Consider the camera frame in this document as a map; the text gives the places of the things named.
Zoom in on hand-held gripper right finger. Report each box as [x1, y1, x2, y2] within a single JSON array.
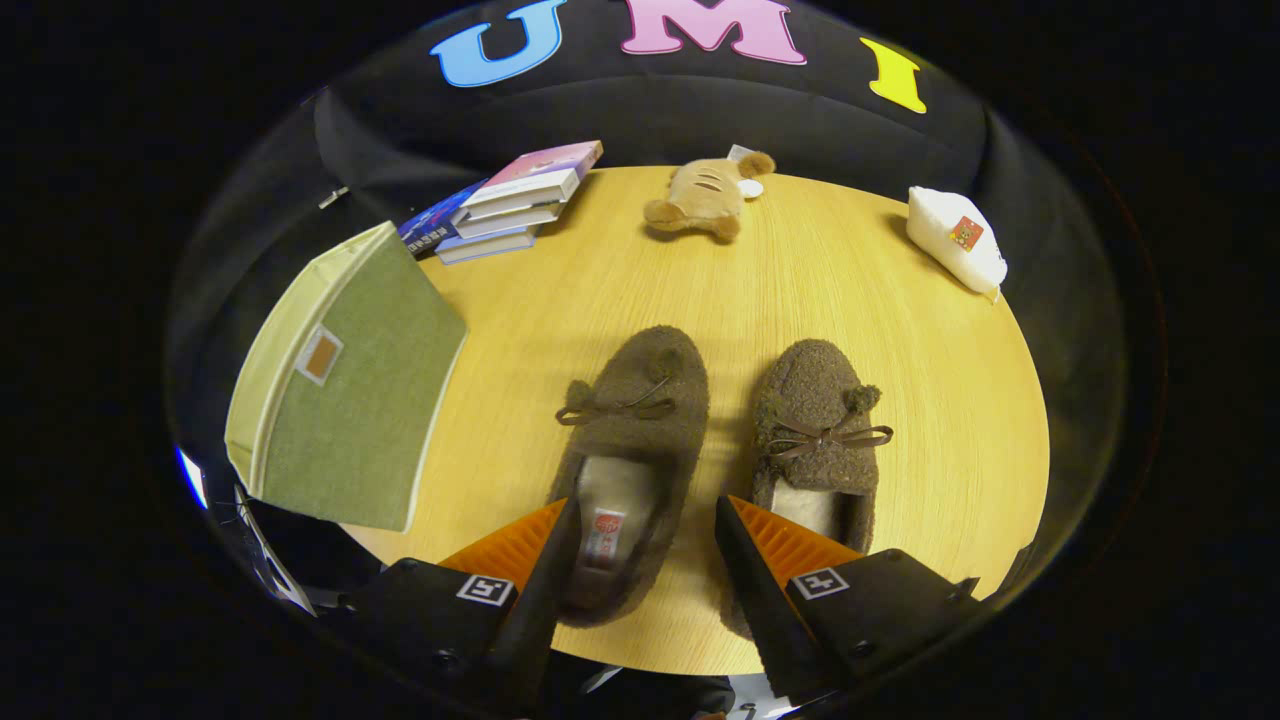
[[714, 494, 983, 703]]

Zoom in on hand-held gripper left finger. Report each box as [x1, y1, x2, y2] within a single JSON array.
[[340, 495, 585, 717]]

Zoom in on brown fluffy shoe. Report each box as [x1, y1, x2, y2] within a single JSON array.
[[545, 325, 711, 629], [720, 338, 896, 641]]

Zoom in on green fabric storage box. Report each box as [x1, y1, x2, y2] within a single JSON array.
[[224, 220, 469, 533]]

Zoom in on white-edged book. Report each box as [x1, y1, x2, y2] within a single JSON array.
[[436, 226, 541, 267], [452, 198, 569, 241]]

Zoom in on blue-covered book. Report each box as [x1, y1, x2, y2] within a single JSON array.
[[397, 180, 491, 257]]

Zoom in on tan plush toy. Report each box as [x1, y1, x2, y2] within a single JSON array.
[[642, 150, 778, 244]]

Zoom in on white plush pouch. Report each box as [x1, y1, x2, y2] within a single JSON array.
[[906, 185, 1009, 304]]

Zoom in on pink-covered book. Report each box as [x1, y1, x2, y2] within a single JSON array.
[[462, 140, 605, 221]]

